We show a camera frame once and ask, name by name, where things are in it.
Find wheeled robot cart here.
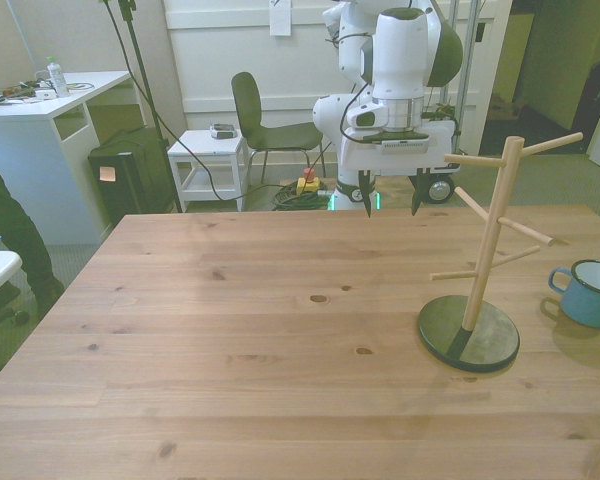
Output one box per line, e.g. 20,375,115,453
409,101,464,206

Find black office chair base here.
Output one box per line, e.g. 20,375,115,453
0,286,32,377

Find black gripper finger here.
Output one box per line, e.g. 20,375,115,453
410,167,432,218
358,169,377,220

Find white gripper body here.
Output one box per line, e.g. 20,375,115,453
340,118,456,178

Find yellow red emergency stop button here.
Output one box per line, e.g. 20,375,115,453
296,168,322,197

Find person's dark trouser leg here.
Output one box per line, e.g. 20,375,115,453
0,131,67,312

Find white desk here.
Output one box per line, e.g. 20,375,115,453
0,70,144,247

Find coiled green black cables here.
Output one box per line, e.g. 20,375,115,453
271,181,332,212

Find wooden mug tree black base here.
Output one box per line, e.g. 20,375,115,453
416,131,585,374

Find dark shell chair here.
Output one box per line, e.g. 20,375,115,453
230,71,325,184

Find black camera stand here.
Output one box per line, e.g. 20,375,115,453
117,0,184,214

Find blue enamel mug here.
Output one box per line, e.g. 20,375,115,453
548,258,600,330

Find white side table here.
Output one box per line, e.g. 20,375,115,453
167,129,251,213

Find aluminium frame posts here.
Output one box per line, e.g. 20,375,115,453
437,0,482,154

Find black bag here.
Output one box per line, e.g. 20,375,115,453
571,60,600,147

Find clear plastic bottle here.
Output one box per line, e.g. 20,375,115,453
46,55,72,99

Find pile of small tools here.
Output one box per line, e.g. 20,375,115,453
0,78,37,105

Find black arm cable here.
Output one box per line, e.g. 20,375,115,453
324,21,377,126

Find black computer case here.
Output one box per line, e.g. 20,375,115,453
87,128,179,227

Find long black cable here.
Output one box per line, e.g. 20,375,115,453
98,0,281,203

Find white paper sheet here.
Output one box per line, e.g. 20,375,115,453
269,0,294,37

